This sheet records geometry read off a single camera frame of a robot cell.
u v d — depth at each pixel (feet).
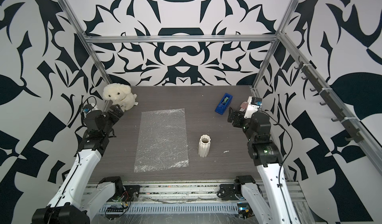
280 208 1.30
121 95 3.08
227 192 2.43
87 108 2.13
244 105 3.46
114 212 2.39
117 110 2.34
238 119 1.98
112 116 2.28
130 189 2.48
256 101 1.86
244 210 2.32
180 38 3.06
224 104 3.41
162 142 3.00
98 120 1.88
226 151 2.87
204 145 2.43
